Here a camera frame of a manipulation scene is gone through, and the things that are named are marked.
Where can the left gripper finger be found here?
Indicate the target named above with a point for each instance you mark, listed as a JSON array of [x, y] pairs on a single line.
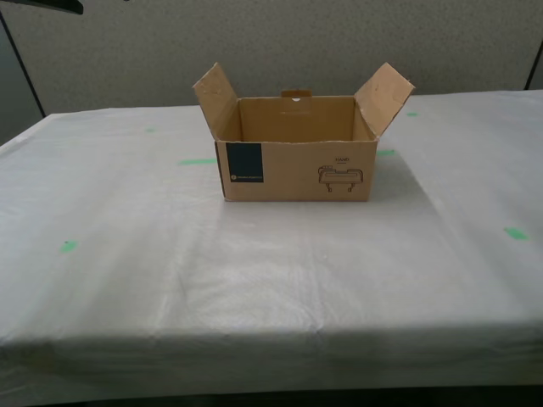
[[42, 4]]

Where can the brown cardboard box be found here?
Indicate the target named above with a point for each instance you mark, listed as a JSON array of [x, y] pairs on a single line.
[[297, 178]]

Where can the white plastic table cover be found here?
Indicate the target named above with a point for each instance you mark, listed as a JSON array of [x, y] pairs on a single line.
[[271, 275]]

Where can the black partition trim strip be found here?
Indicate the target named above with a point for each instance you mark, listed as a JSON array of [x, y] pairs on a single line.
[[21, 63], [535, 63]]

